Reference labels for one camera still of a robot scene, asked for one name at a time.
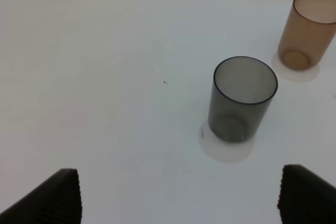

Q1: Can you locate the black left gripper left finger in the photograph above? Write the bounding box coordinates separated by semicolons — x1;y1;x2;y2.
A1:
1;168;82;223

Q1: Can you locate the orange translucent plastic cup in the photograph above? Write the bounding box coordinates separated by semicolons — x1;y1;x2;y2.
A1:
278;0;335;71

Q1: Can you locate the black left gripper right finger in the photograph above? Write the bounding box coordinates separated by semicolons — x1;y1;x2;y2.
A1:
277;164;335;223

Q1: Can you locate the grey translucent plastic cup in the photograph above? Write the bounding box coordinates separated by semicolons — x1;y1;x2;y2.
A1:
208;56;278;143

